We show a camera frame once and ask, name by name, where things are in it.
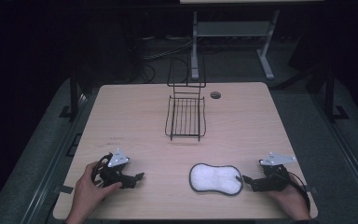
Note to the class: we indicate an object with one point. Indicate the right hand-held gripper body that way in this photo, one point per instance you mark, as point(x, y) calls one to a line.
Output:
point(273, 179)

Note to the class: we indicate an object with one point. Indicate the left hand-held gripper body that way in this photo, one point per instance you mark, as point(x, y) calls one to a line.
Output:
point(112, 174)

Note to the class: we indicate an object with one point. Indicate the white sponge with dark edge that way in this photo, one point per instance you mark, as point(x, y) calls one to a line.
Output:
point(215, 179)

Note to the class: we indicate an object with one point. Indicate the person's right hand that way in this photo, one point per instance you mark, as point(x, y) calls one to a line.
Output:
point(292, 200)

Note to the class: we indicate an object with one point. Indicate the person's left hand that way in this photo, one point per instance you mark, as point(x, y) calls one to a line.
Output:
point(88, 193)

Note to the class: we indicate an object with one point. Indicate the grey tape strip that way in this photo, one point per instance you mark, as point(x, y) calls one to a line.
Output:
point(63, 189)
point(312, 189)

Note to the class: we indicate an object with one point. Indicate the grey metal table stand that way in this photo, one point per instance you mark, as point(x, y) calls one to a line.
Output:
point(230, 29)

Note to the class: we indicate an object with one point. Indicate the black stand post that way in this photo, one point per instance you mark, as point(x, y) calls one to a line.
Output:
point(330, 93)

